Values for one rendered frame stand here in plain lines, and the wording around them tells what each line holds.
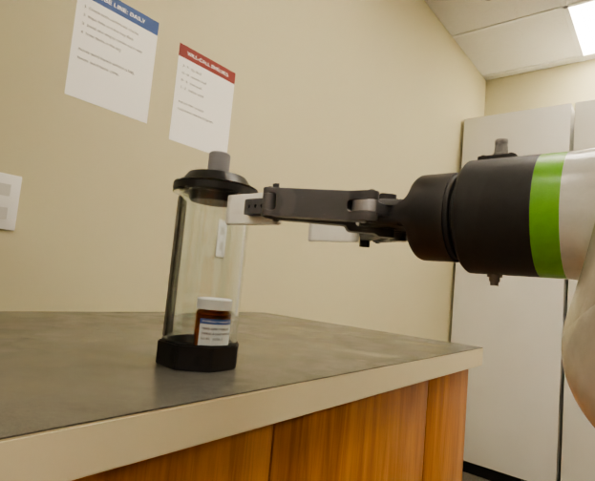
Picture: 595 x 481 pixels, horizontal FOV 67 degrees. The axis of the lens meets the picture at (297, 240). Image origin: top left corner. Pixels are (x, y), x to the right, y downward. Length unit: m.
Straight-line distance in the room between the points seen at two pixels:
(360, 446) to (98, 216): 0.79
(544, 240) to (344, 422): 0.44
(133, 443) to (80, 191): 0.83
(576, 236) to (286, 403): 0.34
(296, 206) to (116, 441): 0.23
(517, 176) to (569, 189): 0.04
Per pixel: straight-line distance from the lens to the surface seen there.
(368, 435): 0.77
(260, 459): 0.57
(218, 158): 0.59
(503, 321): 2.94
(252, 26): 1.63
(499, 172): 0.36
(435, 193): 0.38
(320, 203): 0.37
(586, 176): 0.34
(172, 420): 0.43
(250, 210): 0.42
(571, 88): 3.62
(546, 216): 0.34
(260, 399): 0.50
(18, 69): 1.16
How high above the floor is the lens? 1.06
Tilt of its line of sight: 5 degrees up
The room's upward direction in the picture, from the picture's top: 5 degrees clockwise
